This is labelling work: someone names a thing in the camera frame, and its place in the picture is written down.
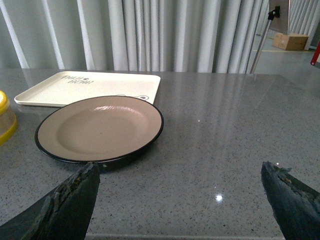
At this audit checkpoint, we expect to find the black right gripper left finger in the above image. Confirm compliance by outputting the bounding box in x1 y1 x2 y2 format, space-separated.
0 163 100 240

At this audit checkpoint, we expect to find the cream rectangular tray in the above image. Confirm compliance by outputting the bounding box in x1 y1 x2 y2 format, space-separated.
14 71 161 107

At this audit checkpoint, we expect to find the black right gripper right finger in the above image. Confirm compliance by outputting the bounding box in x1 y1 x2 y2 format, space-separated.
261 161 320 240

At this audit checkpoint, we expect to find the red post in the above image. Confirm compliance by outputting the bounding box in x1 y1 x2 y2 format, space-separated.
310 42 320 68

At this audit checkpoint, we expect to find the beige plate with black rim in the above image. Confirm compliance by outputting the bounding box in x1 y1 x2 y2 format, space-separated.
34 95 164 164

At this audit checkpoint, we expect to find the brown board panel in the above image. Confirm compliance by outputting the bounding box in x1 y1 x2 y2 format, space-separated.
268 0 291 35

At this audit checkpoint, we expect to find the grey curtain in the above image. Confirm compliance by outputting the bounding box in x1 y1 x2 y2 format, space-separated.
0 0 263 73

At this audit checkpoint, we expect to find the cardboard box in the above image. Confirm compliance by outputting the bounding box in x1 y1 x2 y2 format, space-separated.
272 33 309 51

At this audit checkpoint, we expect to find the metal stand pole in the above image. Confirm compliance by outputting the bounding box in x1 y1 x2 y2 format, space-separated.
249 5 281 74

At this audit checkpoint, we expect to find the wooden steamer with yellow rims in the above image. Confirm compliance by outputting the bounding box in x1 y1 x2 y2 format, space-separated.
0 90 18 145

